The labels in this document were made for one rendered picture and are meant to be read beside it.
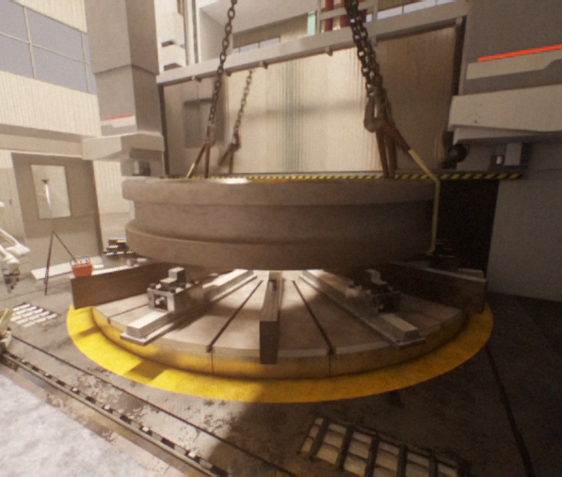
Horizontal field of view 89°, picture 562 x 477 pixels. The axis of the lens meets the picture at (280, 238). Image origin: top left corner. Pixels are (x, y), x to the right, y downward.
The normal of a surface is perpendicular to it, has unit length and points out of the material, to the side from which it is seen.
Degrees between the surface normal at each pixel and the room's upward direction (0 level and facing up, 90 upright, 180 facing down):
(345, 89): 90
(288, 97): 90
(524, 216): 90
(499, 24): 90
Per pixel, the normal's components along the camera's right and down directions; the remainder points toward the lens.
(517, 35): -0.45, 0.17
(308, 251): 0.11, 0.18
